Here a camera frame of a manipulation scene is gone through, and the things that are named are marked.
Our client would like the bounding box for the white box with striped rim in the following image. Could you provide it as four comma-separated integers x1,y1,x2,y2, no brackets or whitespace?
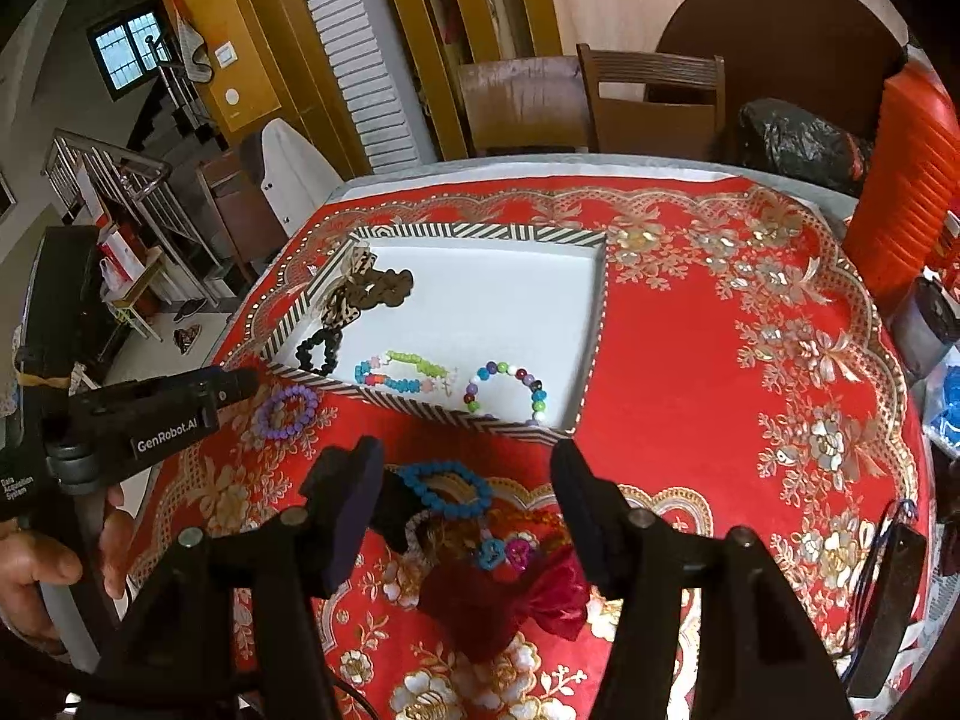
262,223,610,445

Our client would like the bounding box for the black cabinet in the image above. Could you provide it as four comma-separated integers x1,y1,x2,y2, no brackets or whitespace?
21,225,107,395

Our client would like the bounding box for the blue and orange bead bracelet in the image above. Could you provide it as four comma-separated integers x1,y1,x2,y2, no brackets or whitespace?
353,360,445,398

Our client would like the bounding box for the wooden chair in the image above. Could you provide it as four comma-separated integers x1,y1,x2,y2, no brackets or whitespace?
576,43,728,163
456,55,595,158

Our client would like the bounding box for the round brown table top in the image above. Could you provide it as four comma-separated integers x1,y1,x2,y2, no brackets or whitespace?
651,0,910,160

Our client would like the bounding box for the red and white bag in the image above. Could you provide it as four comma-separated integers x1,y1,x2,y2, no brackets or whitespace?
97,225,152,287

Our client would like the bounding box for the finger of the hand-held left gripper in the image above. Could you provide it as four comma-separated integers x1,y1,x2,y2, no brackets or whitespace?
199,366,260,410

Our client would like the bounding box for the purple bead bracelet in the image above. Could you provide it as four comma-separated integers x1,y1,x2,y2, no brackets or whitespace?
254,385,320,440

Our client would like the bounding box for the white garment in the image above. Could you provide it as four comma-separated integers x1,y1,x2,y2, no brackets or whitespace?
258,118,336,239

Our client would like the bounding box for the black flat device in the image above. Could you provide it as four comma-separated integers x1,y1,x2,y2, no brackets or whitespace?
846,517,929,700

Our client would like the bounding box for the red floral tablecloth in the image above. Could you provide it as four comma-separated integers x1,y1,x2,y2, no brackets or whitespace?
124,175,936,720

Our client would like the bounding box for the black cable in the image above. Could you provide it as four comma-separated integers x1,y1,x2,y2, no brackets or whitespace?
328,676,380,720

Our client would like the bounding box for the stack of orange stools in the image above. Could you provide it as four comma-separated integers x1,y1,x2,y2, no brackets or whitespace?
842,52,960,317

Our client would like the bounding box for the metal stair railing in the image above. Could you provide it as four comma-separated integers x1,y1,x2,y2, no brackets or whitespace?
43,127,227,310

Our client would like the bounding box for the black plastic bag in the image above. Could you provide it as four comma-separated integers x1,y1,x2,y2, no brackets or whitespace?
737,97,876,197

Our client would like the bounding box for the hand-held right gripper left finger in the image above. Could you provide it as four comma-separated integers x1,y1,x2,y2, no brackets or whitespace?
75,436,385,720

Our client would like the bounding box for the flower bead bracelet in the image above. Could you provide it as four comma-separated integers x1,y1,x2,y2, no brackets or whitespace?
403,508,542,572

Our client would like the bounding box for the multicolour round bead bracelet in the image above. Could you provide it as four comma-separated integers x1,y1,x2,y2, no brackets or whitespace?
463,360,549,422

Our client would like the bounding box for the grey jar with black lid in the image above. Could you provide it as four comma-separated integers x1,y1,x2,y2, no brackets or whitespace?
891,276,960,383

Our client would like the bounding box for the black bead bracelet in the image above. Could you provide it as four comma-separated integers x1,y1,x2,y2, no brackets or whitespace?
295,328,343,377

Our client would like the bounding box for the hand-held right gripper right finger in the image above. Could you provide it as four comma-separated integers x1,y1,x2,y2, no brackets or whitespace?
551,439,856,720

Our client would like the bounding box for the leopard print hair bow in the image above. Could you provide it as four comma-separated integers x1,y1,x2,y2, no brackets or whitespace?
321,238,416,332

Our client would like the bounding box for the white louvered door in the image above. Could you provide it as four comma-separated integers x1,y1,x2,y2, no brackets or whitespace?
283,0,422,175

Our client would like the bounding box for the window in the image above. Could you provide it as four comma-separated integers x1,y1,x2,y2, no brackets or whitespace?
85,3,172,103

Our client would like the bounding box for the person's left hand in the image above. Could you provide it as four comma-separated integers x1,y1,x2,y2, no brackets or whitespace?
0,485,137,650

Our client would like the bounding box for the blue plastic bag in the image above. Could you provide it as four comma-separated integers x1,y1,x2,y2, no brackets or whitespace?
921,366,960,460

